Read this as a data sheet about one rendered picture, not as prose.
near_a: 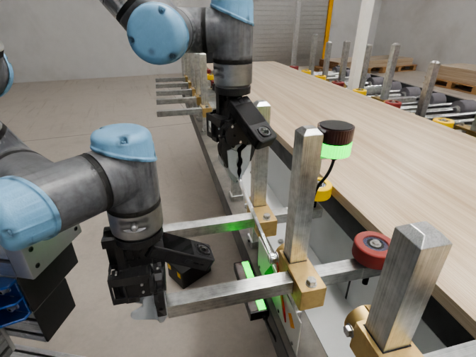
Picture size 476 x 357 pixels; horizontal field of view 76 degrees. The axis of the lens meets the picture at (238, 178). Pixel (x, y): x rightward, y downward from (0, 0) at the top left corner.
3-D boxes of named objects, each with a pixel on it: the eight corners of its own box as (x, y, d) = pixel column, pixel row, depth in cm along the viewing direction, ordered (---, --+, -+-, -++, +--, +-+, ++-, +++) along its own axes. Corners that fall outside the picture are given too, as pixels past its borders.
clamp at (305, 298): (299, 312, 56) (301, 292, 54) (273, 261, 68) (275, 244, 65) (326, 305, 57) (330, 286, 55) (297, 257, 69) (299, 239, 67)
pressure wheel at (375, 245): (358, 301, 61) (370, 258, 56) (338, 273, 68) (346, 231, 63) (393, 293, 63) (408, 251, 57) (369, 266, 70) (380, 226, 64)
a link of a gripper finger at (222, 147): (235, 161, 67) (235, 124, 63) (239, 164, 66) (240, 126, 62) (217, 166, 65) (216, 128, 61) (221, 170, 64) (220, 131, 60)
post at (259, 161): (252, 261, 92) (256, 103, 69) (248, 253, 95) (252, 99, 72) (263, 258, 93) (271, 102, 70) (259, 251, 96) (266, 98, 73)
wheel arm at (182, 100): (156, 106, 182) (156, 99, 180) (156, 105, 185) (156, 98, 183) (227, 102, 191) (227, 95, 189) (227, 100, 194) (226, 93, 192)
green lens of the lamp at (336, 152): (324, 160, 49) (326, 148, 48) (308, 146, 54) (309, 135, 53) (357, 156, 50) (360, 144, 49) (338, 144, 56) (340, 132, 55)
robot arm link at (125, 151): (69, 132, 37) (129, 116, 43) (88, 207, 42) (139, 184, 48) (104, 147, 33) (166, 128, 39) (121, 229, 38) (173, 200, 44)
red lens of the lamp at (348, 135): (326, 146, 48) (328, 132, 47) (309, 133, 53) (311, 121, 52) (360, 142, 49) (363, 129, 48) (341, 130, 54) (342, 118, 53)
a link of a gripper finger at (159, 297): (156, 302, 54) (150, 265, 49) (166, 299, 54) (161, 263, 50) (156, 324, 49) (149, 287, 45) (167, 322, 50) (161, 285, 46)
